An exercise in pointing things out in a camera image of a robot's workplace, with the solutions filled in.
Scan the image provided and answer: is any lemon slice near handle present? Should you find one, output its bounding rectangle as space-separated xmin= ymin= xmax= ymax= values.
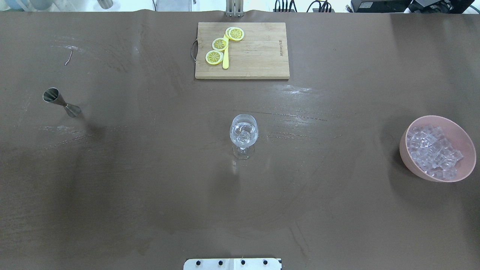
xmin=205 ymin=50 xmax=224 ymax=65

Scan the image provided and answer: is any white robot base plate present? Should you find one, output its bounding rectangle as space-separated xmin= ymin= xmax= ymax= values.
xmin=183 ymin=258 xmax=283 ymax=270

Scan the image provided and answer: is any lemon slice under far slice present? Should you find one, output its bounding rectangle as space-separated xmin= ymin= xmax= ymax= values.
xmin=225 ymin=27 xmax=232 ymax=39

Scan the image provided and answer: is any steel cup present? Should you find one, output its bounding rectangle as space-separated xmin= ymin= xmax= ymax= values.
xmin=97 ymin=0 xmax=114 ymax=10

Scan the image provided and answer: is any pile of clear ice cubes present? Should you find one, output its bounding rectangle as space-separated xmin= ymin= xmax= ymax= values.
xmin=406 ymin=124 xmax=464 ymax=180

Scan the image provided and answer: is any steel double jigger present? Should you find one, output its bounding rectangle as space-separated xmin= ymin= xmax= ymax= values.
xmin=43 ymin=87 xmax=82 ymax=117

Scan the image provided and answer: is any pink bowl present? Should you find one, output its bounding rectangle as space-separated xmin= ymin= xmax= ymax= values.
xmin=399 ymin=115 xmax=477 ymax=183

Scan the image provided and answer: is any clear ice cube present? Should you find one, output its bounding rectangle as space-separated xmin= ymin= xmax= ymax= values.
xmin=235 ymin=124 xmax=252 ymax=145

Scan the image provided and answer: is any wooden cutting board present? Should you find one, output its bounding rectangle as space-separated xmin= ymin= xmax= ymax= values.
xmin=194 ymin=22 xmax=290 ymax=79

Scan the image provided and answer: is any lemon slice middle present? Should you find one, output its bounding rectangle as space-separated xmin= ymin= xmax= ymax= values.
xmin=211 ymin=37 xmax=229 ymax=52

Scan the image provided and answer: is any aluminium frame post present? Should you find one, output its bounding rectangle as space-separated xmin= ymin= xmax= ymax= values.
xmin=226 ymin=0 xmax=245 ymax=17

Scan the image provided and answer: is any clear wine glass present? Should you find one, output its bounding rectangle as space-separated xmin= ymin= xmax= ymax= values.
xmin=229 ymin=114 xmax=259 ymax=159

